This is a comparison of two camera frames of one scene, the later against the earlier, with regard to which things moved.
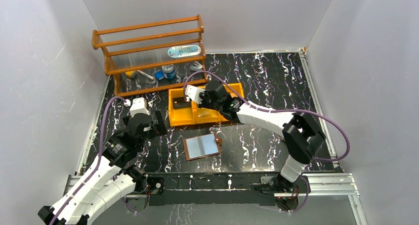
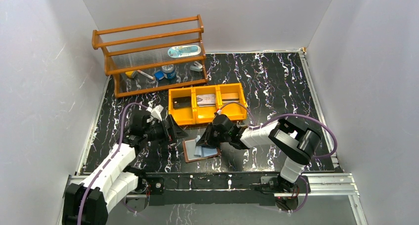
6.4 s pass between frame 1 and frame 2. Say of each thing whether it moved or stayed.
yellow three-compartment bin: stayed
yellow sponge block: stayed
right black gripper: moved
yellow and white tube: stayed
